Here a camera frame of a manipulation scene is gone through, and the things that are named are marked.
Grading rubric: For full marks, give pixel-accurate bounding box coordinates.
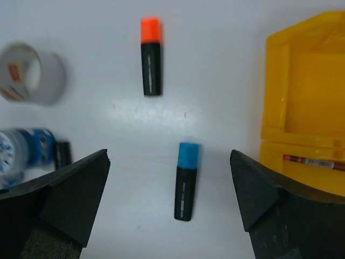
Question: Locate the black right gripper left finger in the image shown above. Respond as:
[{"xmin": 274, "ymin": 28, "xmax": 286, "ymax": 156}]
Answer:
[{"xmin": 1, "ymin": 149, "xmax": 111, "ymax": 258}]

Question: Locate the orange cap highlighter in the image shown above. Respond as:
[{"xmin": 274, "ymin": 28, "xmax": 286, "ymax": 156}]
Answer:
[{"xmin": 140, "ymin": 17, "xmax": 162, "ymax": 97}]

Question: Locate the blue cap highlighter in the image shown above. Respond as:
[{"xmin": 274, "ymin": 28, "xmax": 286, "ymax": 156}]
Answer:
[{"xmin": 174, "ymin": 142, "xmax": 199, "ymax": 222}]

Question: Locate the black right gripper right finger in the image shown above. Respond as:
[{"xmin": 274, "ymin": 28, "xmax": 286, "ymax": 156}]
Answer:
[{"xmin": 230, "ymin": 149, "xmax": 344, "ymax": 258}]

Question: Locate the pink cap highlighter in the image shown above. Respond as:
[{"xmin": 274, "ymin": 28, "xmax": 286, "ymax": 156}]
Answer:
[{"xmin": 54, "ymin": 141, "xmax": 72, "ymax": 170}]

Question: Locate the red pen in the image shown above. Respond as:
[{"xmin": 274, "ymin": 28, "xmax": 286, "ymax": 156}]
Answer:
[{"xmin": 282, "ymin": 154, "xmax": 344, "ymax": 172}]

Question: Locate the yellow compartment tray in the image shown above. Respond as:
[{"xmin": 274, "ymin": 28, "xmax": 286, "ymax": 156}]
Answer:
[{"xmin": 259, "ymin": 10, "xmax": 345, "ymax": 197}]

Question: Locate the silver tape roll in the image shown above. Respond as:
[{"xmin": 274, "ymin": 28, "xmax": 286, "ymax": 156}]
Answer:
[{"xmin": 1, "ymin": 42, "xmax": 66, "ymax": 106}]

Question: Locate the blue white tape roll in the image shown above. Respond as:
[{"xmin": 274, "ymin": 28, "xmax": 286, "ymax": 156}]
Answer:
[{"xmin": 1, "ymin": 128, "xmax": 56, "ymax": 189}]

